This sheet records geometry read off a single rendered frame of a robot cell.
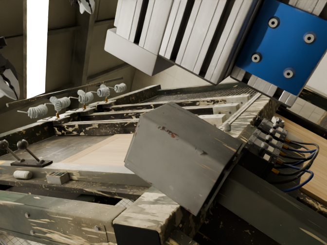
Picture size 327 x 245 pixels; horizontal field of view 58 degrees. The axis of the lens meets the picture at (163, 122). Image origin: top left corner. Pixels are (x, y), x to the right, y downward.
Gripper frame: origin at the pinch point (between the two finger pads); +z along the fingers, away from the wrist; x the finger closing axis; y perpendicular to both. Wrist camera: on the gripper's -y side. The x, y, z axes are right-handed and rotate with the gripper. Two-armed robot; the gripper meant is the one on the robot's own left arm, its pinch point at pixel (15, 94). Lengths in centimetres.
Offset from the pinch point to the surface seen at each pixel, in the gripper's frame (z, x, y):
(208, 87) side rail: 32, -193, 63
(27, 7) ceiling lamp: -171, -187, 191
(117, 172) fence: 34.9, -12.4, 1.1
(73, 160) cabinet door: 21.7, -21.6, 32.9
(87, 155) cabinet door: 23.5, -27.5, 32.0
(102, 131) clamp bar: 16, -59, 54
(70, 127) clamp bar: 1, -57, 74
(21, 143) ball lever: 6.9, -6.4, 28.3
